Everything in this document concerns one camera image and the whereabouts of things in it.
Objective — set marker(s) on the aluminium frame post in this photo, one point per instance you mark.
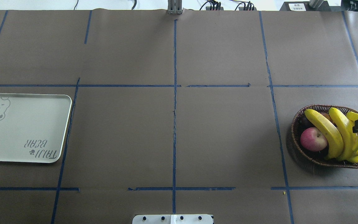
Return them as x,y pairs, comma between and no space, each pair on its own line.
175,7

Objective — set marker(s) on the brown wicker basket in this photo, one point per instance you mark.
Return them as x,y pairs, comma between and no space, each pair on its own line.
304,157

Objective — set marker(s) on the black power strip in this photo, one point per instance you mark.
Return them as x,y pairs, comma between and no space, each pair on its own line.
212,5
246,6

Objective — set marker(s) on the yellow banana far side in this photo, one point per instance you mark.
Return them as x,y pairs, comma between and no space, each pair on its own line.
331,133

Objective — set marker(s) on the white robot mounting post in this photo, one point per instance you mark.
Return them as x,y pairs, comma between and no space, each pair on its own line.
173,219

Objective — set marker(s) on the dark red apple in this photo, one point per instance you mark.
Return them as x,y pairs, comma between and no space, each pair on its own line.
305,123

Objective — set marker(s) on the white bear tray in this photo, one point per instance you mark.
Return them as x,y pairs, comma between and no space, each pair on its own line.
33,127

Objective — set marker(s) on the yellow banana under top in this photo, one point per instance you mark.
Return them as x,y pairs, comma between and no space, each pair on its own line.
344,125

